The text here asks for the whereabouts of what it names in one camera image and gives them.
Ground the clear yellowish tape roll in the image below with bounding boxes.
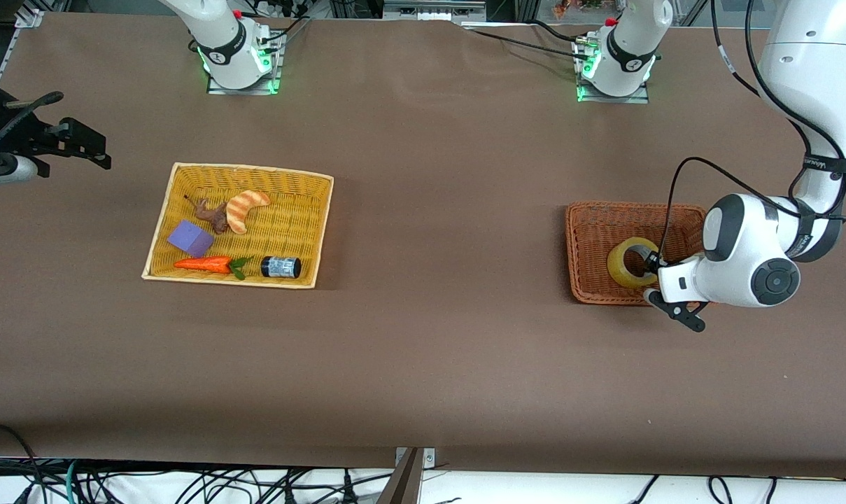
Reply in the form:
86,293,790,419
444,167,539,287
607,237,662,290

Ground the brown wicker basket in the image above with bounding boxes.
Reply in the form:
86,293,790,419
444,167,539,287
564,202,724,307

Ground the purple cube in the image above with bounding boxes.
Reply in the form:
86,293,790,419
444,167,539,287
167,220,215,258

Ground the brown animal figure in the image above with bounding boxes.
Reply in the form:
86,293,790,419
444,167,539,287
185,195,230,235

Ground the orange toy carrot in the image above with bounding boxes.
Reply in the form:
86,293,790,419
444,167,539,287
173,256,252,281

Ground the toy croissant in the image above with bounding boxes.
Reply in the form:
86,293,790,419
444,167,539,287
226,190,271,235

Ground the small black can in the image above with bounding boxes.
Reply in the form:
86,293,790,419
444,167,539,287
261,256,302,279

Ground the brown table cover sheet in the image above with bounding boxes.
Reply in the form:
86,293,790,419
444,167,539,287
0,10,846,478

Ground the yellow wicker basket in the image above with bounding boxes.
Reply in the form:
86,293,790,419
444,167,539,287
141,162,335,289

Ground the colourful background object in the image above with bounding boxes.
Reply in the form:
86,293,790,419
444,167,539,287
552,0,616,19

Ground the grey slanted bar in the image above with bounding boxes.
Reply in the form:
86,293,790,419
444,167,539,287
376,448,425,504

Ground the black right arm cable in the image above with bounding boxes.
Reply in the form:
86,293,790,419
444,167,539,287
0,91,65,151

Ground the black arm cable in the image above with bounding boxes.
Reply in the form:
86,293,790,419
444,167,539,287
663,0,846,267
0,91,65,151

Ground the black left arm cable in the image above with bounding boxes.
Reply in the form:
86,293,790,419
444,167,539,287
663,0,846,267

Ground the aluminium table edge rail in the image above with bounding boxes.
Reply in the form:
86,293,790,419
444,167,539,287
0,10,45,85

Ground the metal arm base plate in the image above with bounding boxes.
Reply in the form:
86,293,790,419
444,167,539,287
574,35,651,104
207,31,284,95

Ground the short black table cable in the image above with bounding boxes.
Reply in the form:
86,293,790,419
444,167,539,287
531,20,579,41

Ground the long black table cable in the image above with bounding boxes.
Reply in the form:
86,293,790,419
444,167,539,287
467,28,593,54

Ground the small metal bracket plate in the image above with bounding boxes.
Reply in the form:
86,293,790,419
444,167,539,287
395,447,436,468

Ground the black looping floor cable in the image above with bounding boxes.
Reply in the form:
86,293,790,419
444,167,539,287
0,421,45,504

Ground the aluminium frame profile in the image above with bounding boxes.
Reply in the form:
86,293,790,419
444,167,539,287
383,0,487,22

